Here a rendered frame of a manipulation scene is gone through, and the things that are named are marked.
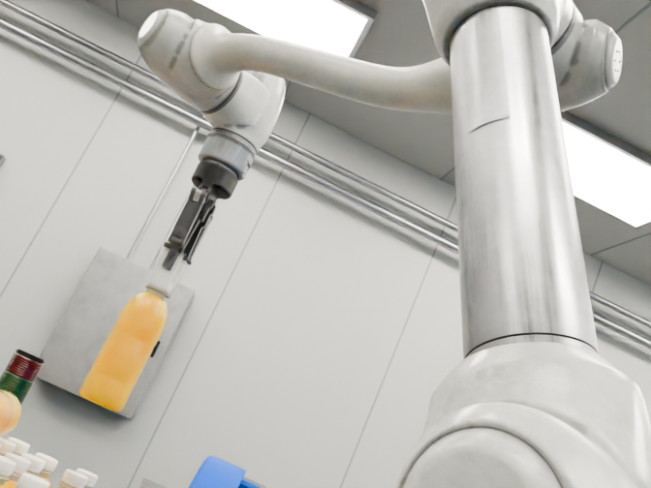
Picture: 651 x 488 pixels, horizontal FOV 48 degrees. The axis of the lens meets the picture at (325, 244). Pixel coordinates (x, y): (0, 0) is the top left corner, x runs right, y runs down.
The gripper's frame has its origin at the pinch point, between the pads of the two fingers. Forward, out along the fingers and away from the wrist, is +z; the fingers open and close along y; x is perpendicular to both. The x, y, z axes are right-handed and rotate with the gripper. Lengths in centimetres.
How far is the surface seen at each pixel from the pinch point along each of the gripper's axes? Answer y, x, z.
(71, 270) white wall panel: 310, 127, -32
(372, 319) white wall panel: 339, -51, -82
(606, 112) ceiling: 195, -113, -191
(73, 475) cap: 5.6, 0.6, 34.9
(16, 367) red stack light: 33.4, 27.2, 23.9
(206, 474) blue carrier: -6.7, -19.9, 26.0
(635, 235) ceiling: 305, -184, -190
